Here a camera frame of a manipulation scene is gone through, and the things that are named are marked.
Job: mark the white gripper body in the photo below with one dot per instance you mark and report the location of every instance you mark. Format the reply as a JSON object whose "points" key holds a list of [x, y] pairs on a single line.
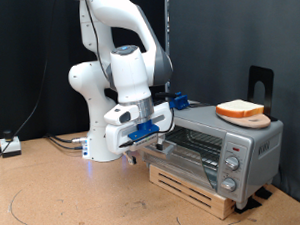
{"points": [[118, 140]]}

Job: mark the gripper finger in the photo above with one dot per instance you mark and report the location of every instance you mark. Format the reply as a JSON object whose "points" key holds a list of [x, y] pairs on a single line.
{"points": [[131, 158], [160, 146]]}

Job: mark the white bread slice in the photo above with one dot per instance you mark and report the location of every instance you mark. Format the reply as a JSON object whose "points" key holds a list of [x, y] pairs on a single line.
{"points": [[240, 107]]}

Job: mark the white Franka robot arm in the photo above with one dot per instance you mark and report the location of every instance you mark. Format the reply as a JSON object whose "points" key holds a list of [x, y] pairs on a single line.
{"points": [[100, 121]]}

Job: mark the metal oven rack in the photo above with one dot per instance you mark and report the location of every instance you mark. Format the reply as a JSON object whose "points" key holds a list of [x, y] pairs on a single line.
{"points": [[201, 143]]}

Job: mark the silver oven knob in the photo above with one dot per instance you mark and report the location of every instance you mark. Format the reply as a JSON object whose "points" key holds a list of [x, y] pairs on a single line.
{"points": [[229, 184], [232, 163]]}

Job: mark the silver toaster oven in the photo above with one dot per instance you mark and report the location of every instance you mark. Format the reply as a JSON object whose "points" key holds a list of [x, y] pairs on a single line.
{"points": [[268, 147]]}

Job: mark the slatted wooden block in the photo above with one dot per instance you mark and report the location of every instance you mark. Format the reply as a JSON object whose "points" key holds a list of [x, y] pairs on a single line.
{"points": [[224, 209]]}

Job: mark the small wooden cutting board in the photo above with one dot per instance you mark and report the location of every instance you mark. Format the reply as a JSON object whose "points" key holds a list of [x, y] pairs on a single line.
{"points": [[254, 123]]}

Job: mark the black foam pad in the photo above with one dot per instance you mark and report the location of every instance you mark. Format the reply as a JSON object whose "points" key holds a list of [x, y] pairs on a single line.
{"points": [[247, 205], [263, 192]]}

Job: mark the white box with black button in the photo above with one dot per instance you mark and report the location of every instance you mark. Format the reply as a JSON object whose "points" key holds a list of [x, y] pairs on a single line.
{"points": [[11, 147]]}

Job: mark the vertical metal pole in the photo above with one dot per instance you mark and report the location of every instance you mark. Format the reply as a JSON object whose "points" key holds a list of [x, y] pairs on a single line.
{"points": [[168, 25]]}

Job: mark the black metal bookend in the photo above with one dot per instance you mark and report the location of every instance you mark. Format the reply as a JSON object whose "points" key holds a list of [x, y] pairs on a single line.
{"points": [[269, 87]]}

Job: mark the grey backdrop curtain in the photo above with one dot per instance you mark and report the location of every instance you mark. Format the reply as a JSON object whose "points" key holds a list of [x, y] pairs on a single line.
{"points": [[227, 39]]}

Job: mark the black backdrop curtain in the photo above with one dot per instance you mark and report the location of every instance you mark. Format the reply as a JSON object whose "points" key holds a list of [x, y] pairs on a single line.
{"points": [[14, 65]]}

